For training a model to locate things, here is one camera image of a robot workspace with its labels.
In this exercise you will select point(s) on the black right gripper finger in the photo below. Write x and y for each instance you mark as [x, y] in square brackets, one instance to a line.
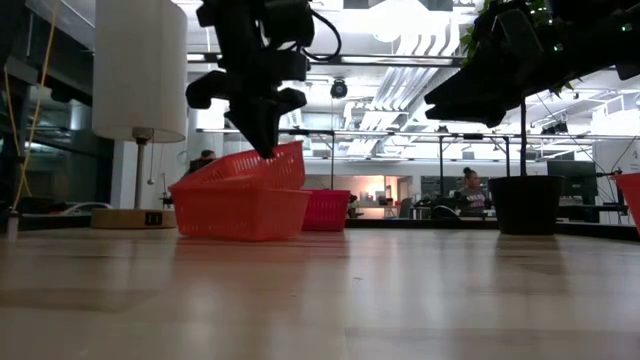
[460, 109]
[460, 87]

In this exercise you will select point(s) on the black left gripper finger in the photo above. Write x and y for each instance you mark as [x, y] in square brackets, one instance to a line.
[250, 122]
[270, 122]

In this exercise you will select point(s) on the orange plastic basket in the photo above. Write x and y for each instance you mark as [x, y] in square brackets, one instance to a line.
[631, 195]
[240, 215]
[250, 167]

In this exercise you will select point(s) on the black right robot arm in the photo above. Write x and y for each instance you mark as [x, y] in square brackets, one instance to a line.
[590, 40]

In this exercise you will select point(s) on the person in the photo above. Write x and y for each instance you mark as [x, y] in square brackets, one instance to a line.
[470, 192]
[202, 161]

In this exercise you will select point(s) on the black overhead crossbar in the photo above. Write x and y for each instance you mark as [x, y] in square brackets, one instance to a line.
[380, 60]

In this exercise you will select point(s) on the magenta plastic basket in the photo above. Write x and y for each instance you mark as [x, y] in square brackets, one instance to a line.
[327, 210]

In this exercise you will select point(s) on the green plant in black pot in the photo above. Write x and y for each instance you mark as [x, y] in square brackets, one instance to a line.
[525, 205]

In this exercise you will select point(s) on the white shade wooden base lamp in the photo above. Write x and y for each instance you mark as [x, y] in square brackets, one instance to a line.
[140, 75]

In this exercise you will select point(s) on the black computer monitor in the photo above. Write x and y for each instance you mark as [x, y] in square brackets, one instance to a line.
[572, 181]

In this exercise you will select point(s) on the black round ceiling camera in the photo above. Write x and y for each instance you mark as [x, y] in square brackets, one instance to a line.
[339, 89]

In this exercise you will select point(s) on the black aluminium frame rail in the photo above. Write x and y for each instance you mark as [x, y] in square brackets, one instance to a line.
[425, 223]

